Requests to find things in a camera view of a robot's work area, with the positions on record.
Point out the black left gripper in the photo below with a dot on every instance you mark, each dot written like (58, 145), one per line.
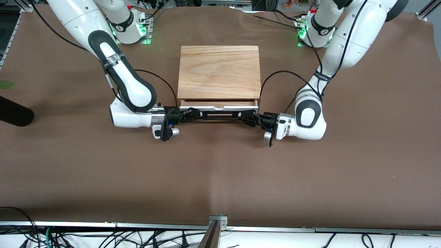
(266, 120)

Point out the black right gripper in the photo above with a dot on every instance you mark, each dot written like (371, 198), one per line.
(173, 115)

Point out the white-fronted wooden drawer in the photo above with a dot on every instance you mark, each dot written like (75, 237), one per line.
(220, 108)

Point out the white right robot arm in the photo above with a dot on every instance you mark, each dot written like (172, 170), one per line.
(131, 86)

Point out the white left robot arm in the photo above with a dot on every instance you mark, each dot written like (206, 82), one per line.
(310, 117)

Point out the oak wooden drawer cabinet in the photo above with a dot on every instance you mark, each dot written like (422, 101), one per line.
(220, 72)

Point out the brown table cover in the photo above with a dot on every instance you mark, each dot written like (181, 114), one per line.
(220, 179)

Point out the black cylindrical object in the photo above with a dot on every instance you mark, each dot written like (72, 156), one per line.
(15, 112)

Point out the green leaf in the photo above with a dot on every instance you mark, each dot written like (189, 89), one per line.
(6, 84)

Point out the aluminium profile post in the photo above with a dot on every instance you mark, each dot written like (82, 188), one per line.
(215, 227)

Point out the aluminium table edge rail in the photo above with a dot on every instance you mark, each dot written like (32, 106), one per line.
(103, 224)

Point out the aluminium frame rail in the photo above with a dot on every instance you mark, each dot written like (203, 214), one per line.
(427, 10)
(8, 41)

